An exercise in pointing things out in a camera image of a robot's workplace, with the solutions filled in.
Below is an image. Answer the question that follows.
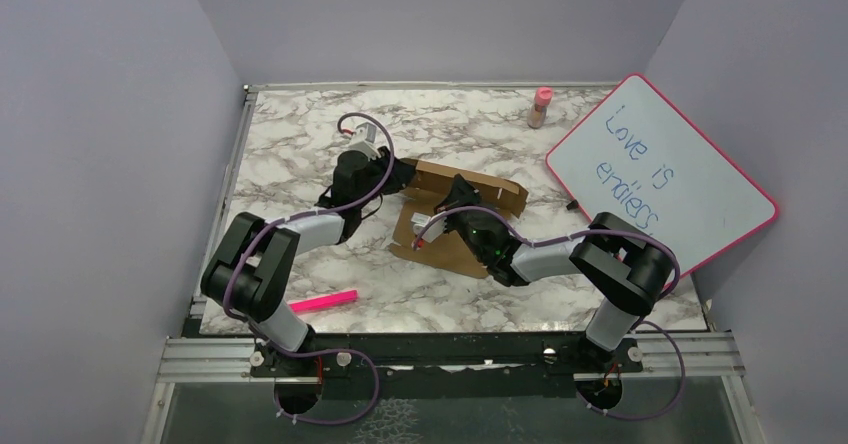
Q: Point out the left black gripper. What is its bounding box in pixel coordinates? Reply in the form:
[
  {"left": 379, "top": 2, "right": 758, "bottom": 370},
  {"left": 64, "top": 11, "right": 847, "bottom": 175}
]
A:
[{"left": 356, "top": 145, "right": 419, "bottom": 209}]

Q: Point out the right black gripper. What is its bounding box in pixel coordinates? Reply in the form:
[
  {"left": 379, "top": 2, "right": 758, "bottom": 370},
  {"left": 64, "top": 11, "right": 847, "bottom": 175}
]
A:
[{"left": 433, "top": 173, "right": 488, "bottom": 263}]

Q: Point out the brown cardboard box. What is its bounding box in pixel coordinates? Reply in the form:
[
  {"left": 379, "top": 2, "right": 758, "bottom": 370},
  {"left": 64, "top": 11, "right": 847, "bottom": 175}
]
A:
[{"left": 389, "top": 158, "right": 528, "bottom": 278}]

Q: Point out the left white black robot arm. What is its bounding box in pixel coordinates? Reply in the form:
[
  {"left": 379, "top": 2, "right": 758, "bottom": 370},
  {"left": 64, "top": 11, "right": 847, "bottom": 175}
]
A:
[{"left": 200, "top": 115, "right": 416, "bottom": 375}]

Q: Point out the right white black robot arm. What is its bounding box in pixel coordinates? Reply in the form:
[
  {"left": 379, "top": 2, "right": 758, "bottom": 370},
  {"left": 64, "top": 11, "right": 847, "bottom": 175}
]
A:
[{"left": 412, "top": 176, "right": 681, "bottom": 371}]

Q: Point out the pink-capped small bottle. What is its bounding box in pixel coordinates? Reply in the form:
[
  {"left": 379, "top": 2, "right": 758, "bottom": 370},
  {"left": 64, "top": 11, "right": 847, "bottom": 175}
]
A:
[{"left": 527, "top": 87, "right": 554, "bottom": 129}]

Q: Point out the pink rectangular stick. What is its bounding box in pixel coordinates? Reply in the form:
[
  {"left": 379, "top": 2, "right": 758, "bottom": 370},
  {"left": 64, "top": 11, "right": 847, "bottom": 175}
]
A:
[{"left": 289, "top": 290, "right": 359, "bottom": 313}]

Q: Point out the pink-framed whiteboard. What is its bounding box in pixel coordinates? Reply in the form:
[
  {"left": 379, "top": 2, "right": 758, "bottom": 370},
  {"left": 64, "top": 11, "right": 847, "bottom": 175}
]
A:
[{"left": 546, "top": 74, "right": 779, "bottom": 275}]

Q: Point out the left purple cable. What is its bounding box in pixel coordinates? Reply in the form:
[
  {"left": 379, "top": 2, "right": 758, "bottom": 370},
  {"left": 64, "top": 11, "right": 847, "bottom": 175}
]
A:
[{"left": 221, "top": 112, "right": 397, "bottom": 427}]

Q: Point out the aluminium front frame rail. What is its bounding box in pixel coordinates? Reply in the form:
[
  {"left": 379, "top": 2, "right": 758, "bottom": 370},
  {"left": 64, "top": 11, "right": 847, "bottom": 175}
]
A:
[{"left": 142, "top": 327, "right": 765, "bottom": 443}]

